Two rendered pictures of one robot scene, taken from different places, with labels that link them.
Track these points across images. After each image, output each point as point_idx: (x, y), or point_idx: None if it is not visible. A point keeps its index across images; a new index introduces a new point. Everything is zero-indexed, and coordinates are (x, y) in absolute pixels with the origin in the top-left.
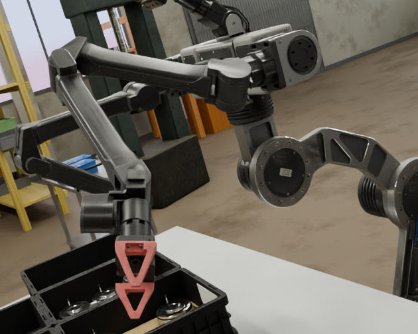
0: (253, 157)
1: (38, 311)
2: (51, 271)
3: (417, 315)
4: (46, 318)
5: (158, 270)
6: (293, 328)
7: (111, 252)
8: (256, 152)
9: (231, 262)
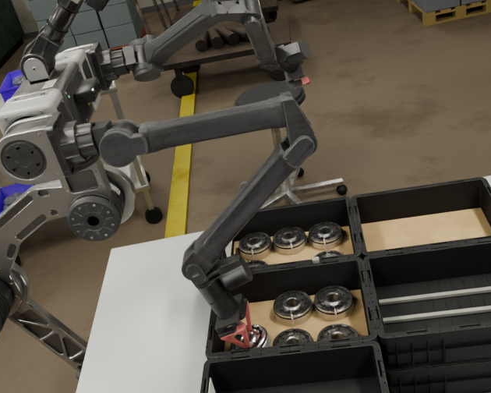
0: (117, 172)
1: (374, 292)
2: None
3: (121, 262)
4: (367, 272)
5: (219, 348)
6: (178, 295)
7: None
8: (112, 169)
9: None
